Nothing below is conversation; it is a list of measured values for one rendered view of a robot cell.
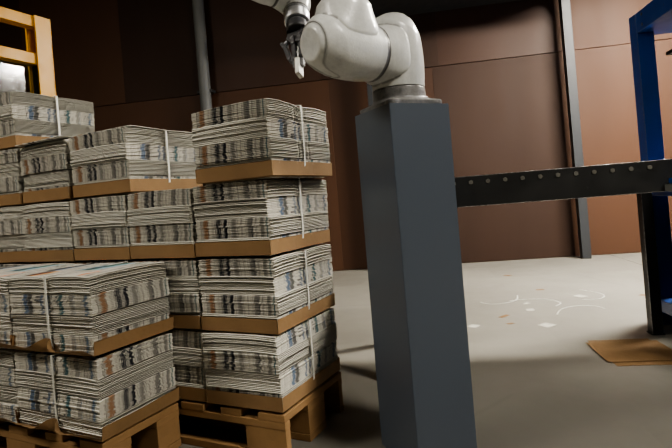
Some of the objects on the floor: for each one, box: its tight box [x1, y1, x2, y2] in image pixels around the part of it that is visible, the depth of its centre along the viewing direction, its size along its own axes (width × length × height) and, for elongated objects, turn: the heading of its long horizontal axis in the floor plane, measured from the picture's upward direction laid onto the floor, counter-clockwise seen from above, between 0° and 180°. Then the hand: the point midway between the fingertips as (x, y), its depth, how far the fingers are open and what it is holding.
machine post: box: [629, 13, 672, 325], centre depth 253 cm, size 9×9×155 cm
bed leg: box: [636, 193, 666, 335], centre depth 236 cm, size 6×6×68 cm
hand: (299, 67), depth 162 cm, fingers closed
